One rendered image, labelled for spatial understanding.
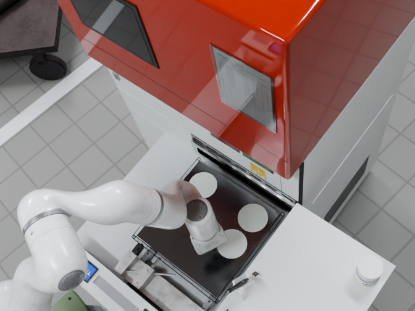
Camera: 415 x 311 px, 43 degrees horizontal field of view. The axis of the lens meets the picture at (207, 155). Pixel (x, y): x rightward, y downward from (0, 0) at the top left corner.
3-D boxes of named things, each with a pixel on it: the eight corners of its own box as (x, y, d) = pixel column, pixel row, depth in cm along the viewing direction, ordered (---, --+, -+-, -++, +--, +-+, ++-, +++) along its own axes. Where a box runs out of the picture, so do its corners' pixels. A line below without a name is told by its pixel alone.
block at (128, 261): (131, 252, 179) (129, 249, 177) (138, 258, 178) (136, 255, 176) (115, 271, 177) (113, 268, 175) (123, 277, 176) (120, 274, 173)
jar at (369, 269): (362, 258, 159) (366, 249, 151) (383, 272, 157) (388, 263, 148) (349, 277, 157) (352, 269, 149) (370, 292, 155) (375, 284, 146)
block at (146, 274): (149, 266, 176) (146, 263, 174) (156, 272, 175) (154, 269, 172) (133, 285, 174) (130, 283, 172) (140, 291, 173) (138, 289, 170)
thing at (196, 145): (197, 149, 198) (192, 137, 189) (296, 213, 181) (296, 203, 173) (194, 152, 197) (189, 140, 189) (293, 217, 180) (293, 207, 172)
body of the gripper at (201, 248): (194, 248, 151) (199, 259, 160) (225, 231, 151) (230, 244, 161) (183, 226, 154) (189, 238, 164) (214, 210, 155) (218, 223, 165)
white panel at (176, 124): (131, 103, 215) (100, 39, 179) (301, 213, 184) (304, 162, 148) (126, 108, 214) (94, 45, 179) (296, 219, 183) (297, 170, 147)
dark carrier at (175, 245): (200, 161, 190) (199, 160, 189) (280, 213, 177) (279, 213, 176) (137, 236, 180) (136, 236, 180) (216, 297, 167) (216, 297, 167)
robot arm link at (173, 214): (111, 180, 129) (175, 199, 155) (139, 233, 122) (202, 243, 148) (137, 157, 127) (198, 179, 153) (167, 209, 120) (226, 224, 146)
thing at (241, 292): (246, 278, 161) (242, 266, 150) (256, 286, 160) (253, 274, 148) (233, 294, 160) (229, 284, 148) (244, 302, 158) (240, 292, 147)
